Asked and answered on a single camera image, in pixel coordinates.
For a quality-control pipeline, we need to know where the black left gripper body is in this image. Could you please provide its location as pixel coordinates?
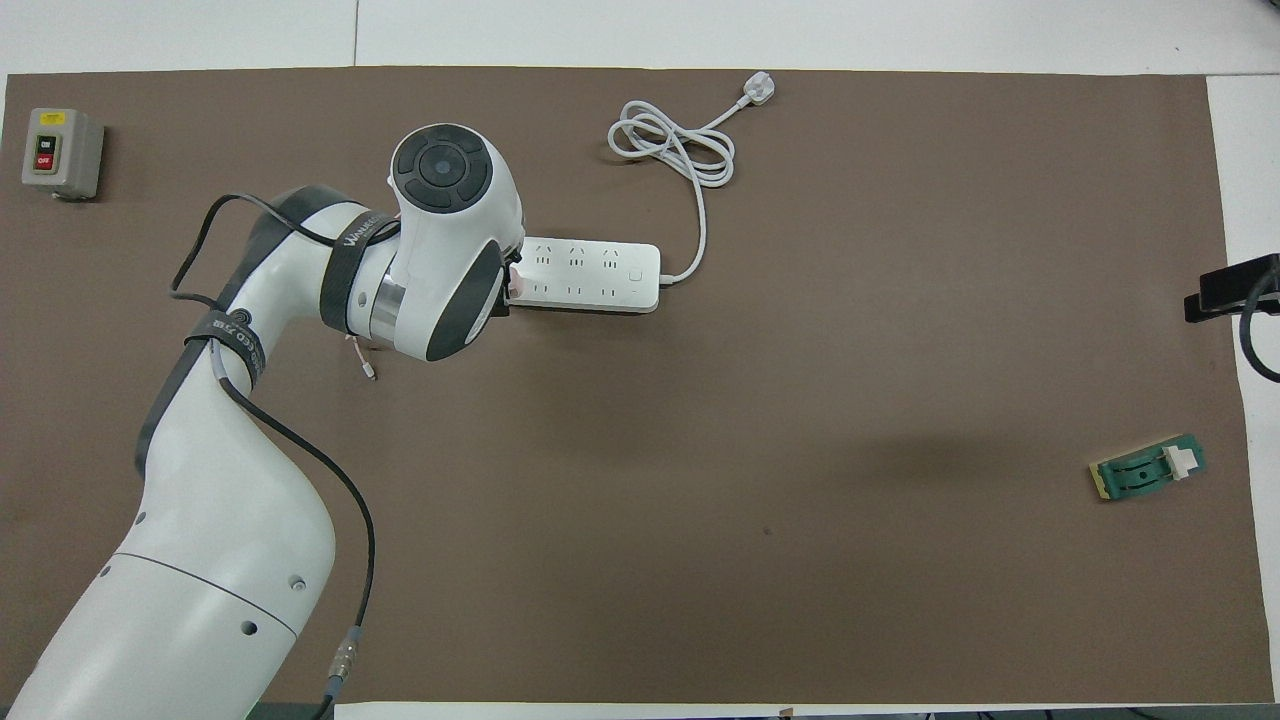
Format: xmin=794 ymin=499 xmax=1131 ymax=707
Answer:
xmin=490 ymin=250 xmax=527 ymax=321

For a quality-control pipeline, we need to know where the white power strip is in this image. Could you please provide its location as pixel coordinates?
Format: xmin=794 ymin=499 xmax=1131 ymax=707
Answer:
xmin=510 ymin=237 xmax=662 ymax=315

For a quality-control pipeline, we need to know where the brown table mat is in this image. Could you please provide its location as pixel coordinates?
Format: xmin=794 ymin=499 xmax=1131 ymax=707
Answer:
xmin=0 ymin=67 xmax=1276 ymax=705

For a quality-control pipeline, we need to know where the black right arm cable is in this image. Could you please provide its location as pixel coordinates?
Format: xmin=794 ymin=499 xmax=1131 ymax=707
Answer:
xmin=1239 ymin=268 xmax=1280 ymax=384

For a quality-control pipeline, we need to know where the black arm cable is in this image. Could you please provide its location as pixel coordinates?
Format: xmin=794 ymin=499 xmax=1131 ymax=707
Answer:
xmin=1239 ymin=268 xmax=1280 ymax=384
xmin=168 ymin=193 xmax=401 ymax=720

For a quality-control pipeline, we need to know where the green knife switch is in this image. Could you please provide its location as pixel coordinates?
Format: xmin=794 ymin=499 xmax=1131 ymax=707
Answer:
xmin=1088 ymin=433 xmax=1207 ymax=503

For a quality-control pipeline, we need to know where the white power strip cord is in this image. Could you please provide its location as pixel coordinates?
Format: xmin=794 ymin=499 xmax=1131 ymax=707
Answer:
xmin=608 ymin=72 xmax=779 ymax=287

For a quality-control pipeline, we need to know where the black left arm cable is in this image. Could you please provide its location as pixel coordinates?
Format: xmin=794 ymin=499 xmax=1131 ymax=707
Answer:
xmin=168 ymin=193 xmax=401 ymax=720

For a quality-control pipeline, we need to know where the grey on-off switch box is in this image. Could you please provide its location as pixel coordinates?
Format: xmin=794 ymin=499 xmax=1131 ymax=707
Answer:
xmin=21 ymin=107 xmax=106 ymax=203

